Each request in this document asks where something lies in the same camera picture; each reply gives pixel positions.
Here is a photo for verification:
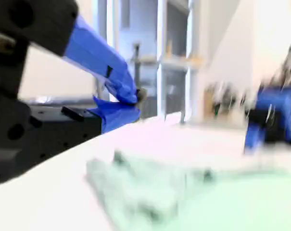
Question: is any white shelving unit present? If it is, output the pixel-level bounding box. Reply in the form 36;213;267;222
94;0;208;123

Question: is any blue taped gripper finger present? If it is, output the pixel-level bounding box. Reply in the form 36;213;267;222
243;116;266;155

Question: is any pale green T-shirt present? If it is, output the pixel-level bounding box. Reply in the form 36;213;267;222
86;149;291;231

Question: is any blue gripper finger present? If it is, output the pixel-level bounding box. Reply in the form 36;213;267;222
29;95;141;155
0;0;147;104

